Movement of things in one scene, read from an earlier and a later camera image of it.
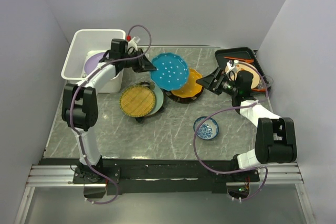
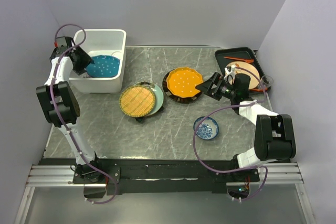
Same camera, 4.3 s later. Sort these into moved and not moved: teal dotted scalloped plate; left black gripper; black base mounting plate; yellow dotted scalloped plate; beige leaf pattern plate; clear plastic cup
Moved: left black gripper; teal dotted scalloped plate
Not moved: black base mounting plate; clear plastic cup; beige leaf pattern plate; yellow dotted scalloped plate
